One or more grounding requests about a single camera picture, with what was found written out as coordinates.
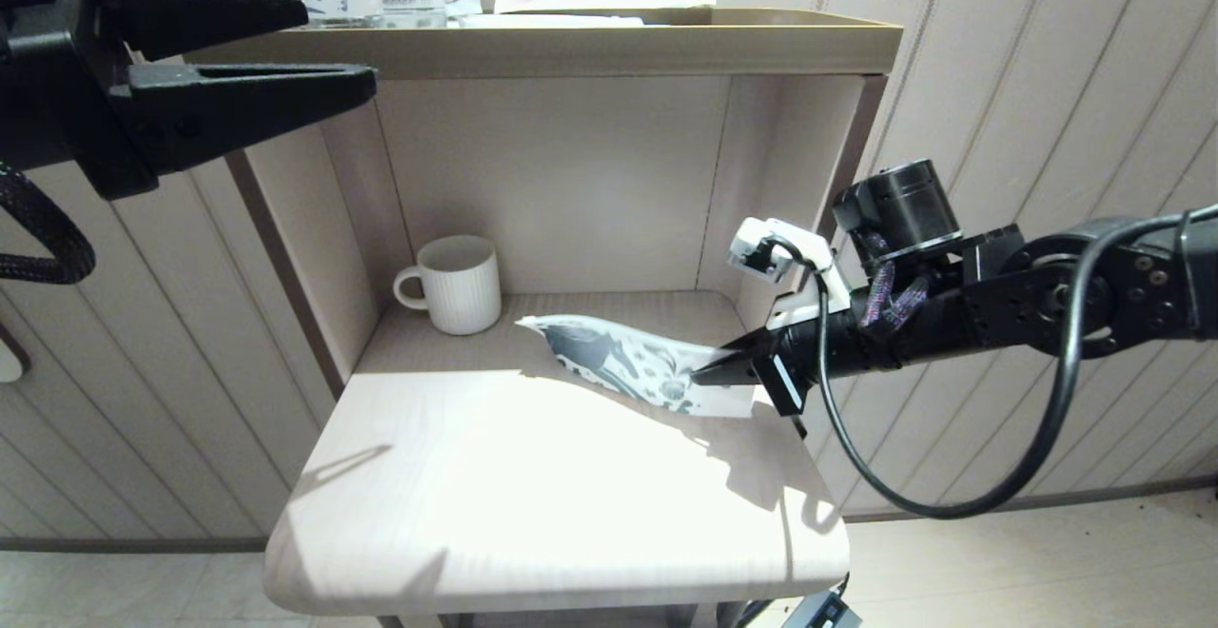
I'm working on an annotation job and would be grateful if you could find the white horse-print pouch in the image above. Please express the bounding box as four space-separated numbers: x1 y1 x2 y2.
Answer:
514 314 757 419

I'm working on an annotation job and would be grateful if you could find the light wood open cabinet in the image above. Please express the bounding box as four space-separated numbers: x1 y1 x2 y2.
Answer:
181 8 903 628

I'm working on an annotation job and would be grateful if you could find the blue black floor device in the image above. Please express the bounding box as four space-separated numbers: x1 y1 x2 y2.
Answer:
780 590 862 628

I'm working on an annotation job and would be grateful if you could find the white ribbed mug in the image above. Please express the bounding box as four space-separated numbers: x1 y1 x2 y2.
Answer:
393 235 502 337

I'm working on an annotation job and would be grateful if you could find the olive brown tray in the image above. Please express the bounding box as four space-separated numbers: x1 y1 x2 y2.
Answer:
186 8 903 82

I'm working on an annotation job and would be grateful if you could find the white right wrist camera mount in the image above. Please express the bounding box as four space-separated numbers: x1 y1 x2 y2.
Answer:
728 217 851 331

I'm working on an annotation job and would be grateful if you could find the braided right arm cable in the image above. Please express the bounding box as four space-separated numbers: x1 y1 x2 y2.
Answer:
856 233 932 334

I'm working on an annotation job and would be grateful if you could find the smooth black camera cable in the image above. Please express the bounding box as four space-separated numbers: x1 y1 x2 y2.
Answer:
776 205 1218 520

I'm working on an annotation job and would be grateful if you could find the white wall fixture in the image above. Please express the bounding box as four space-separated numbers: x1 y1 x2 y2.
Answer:
0 328 29 384

